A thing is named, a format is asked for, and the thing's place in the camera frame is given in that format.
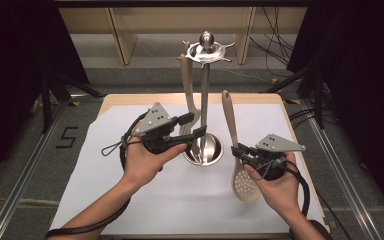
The wooden table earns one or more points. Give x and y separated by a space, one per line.
140 99

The beige solid spatula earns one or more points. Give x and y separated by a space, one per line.
186 46

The beige slotted skimmer spoon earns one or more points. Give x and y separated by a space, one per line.
229 116

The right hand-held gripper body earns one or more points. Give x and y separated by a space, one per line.
276 143

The black metal stand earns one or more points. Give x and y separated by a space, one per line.
46 106
319 100

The metal floor rail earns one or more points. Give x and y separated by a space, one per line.
343 180
20 180

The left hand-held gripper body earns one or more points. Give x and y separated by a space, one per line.
155 121

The person's left hand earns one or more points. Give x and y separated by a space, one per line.
140 163

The person's right hand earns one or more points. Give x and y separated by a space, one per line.
280 193

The beige slotted turner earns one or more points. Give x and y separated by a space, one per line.
188 93

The black curtain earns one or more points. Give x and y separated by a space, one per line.
363 83
13 66

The stainless steel ladle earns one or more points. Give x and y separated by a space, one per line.
205 100

